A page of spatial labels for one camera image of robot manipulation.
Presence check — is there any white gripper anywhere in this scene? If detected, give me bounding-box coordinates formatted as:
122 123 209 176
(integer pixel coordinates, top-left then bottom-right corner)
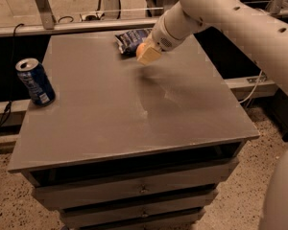
136 15 183 65

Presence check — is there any orange fruit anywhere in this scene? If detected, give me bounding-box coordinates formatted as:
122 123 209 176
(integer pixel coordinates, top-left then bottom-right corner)
136 43 146 58

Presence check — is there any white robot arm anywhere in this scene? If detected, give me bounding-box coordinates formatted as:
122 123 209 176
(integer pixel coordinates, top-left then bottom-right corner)
136 0 288 230

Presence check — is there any blue chip bag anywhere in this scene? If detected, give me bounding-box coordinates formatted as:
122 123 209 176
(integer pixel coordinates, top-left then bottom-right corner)
115 29 151 55

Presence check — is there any white power strip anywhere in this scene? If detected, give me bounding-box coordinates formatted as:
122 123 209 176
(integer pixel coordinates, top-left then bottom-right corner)
80 12 104 22

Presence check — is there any grey drawer cabinet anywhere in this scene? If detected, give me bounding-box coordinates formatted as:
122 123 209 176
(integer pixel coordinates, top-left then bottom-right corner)
9 32 258 230

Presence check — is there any blue soda can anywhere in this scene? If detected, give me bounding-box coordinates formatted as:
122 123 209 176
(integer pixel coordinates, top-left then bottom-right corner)
15 58 56 106

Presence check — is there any white cable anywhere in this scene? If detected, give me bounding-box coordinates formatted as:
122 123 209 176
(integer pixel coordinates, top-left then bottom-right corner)
238 70 264 105

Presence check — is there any metal railing frame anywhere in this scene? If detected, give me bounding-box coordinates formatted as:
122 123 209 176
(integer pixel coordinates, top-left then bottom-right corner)
0 0 288 39

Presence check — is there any black cable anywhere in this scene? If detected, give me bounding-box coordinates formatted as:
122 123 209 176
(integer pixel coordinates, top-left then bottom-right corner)
0 23 25 129

